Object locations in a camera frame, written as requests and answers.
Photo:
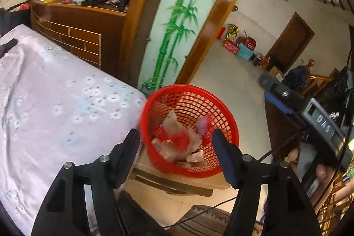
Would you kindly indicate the floral bed sheet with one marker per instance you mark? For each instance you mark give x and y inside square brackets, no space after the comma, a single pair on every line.
[55,114]

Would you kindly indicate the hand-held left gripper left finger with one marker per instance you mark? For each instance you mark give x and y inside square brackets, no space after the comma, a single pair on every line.
[130,150]

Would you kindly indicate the red plastic basket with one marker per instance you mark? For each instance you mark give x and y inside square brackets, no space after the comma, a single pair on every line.
[182,99]

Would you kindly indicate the red cloth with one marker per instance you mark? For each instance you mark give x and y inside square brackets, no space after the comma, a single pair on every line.
[25,6]

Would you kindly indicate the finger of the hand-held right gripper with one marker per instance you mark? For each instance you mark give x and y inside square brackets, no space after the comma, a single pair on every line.
[279,99]

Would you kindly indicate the light blue box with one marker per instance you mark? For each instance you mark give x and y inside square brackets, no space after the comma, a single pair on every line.
[245,52]

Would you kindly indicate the patterned floor rug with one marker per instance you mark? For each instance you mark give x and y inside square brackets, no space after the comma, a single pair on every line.
[210,220]

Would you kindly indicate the red white snack packet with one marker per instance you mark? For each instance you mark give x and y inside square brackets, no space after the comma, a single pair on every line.
[195,160]

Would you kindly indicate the white plastic bag red contents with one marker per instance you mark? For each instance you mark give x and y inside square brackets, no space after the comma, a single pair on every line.
[174,133]

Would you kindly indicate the wooden headboard cabinet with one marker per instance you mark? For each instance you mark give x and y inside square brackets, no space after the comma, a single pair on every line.
[83,21]

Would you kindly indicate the pink wrapper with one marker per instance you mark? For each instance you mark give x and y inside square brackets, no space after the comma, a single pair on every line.
[203,125]

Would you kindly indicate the gold gift bag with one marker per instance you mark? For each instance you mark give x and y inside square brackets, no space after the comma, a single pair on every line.
[231,32]

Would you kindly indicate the dark blue bag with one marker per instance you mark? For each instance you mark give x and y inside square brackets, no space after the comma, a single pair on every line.
[13,21]

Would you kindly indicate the person's right hand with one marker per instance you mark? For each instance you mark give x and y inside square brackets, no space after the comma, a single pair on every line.
[322,173]

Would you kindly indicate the cardboard box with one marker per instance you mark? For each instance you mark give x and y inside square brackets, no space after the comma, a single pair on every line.
[276,73]

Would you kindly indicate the dark blue backpack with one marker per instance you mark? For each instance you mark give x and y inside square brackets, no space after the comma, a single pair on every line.
[296,77]

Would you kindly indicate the bamboo painted partition panel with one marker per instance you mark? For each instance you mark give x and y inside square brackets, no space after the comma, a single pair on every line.
[188,3]

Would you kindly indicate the brown wooden door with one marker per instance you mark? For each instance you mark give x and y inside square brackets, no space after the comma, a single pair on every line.
[290,42]

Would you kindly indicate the wooden stool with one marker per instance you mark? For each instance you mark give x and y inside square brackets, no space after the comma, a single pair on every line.
[177,183]

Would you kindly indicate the wooden stair banister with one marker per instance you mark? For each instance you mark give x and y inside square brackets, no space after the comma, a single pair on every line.
[314,78]

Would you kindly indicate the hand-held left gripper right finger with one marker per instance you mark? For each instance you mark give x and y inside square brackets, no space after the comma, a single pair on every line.
[225,161]

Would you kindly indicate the red gift box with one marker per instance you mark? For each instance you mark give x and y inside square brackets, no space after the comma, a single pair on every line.
[231,47]
[247,42]

